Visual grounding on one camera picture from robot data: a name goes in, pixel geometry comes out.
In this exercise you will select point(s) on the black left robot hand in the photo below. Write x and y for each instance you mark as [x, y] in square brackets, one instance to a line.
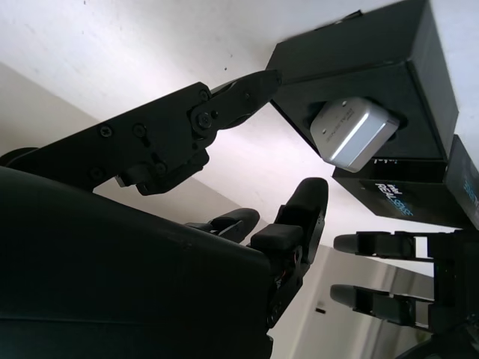
[456, 269]

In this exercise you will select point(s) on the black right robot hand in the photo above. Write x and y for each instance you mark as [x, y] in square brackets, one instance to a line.
[112, 269]

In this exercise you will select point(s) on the small silver RealSense camera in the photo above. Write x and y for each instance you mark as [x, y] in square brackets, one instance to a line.
[348, 134]

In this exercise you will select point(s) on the black RealSense box lid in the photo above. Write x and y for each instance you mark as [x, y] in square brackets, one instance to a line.
[393, 198]

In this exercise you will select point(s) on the black box base with insert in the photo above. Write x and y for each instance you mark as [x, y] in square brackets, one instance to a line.
[430, 75]

